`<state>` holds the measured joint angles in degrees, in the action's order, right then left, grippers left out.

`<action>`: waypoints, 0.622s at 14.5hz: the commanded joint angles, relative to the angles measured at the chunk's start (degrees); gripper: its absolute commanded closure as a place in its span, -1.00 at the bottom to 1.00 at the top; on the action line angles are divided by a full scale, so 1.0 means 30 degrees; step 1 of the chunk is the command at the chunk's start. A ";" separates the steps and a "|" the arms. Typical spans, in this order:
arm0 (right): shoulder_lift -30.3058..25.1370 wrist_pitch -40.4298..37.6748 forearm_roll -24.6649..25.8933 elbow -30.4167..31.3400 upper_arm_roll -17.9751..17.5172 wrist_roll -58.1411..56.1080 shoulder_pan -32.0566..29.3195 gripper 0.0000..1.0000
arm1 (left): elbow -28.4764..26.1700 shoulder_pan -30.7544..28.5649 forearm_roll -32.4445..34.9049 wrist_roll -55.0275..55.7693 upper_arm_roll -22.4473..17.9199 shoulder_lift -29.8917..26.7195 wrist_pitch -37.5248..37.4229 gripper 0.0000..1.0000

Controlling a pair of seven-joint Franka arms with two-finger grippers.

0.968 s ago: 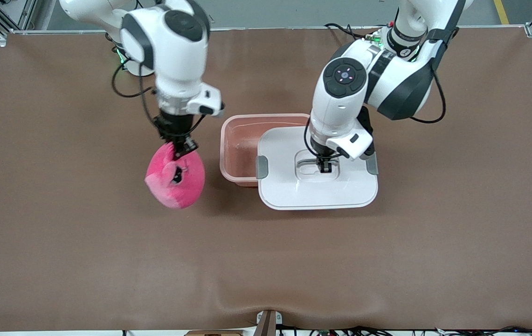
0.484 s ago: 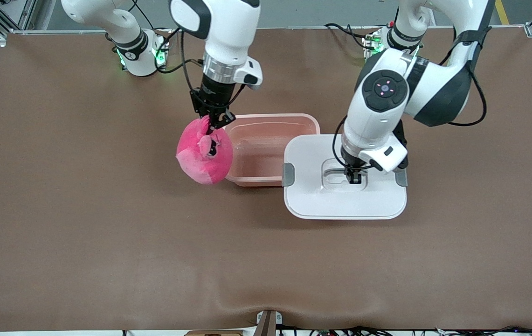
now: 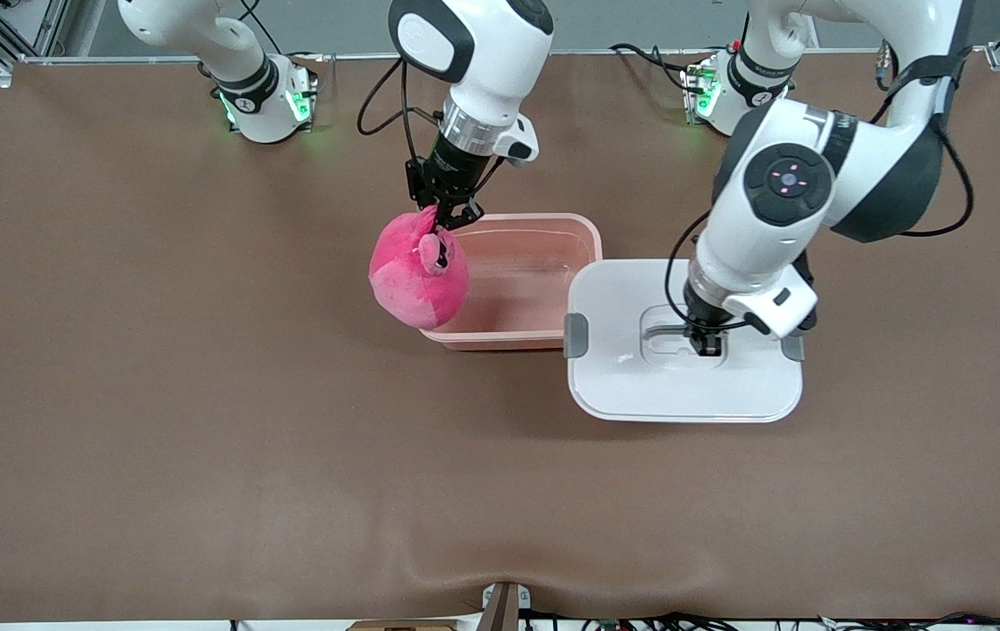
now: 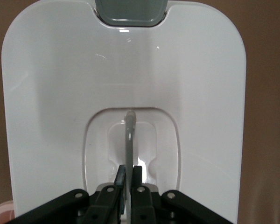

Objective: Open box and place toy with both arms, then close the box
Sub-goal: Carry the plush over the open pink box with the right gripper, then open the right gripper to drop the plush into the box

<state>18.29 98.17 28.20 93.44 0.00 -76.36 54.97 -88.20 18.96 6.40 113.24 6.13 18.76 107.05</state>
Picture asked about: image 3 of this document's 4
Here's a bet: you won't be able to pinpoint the metal table clamp bracket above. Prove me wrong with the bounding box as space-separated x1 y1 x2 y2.
480 582 532 631

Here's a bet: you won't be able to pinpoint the aluminium table edge rail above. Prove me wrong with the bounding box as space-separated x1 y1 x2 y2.
18 48 1000 67

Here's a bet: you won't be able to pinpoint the black right arm base cable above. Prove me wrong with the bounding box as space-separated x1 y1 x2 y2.
241 0 286 55

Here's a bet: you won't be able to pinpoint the black arm base cable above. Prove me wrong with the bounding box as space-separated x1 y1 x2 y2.
241 0 286 55
609 42 693 93

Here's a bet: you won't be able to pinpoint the black left arm base cable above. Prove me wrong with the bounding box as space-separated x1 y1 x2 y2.
609 42 693 93

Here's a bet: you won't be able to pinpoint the pink plush toy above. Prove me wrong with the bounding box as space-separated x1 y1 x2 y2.
368 208 470 331

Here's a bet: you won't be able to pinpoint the white box lid grey latches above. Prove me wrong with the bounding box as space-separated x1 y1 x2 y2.
564 257 805 424

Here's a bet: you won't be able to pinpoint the pink plastic storage box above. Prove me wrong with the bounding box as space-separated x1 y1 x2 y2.
416 213 603 352

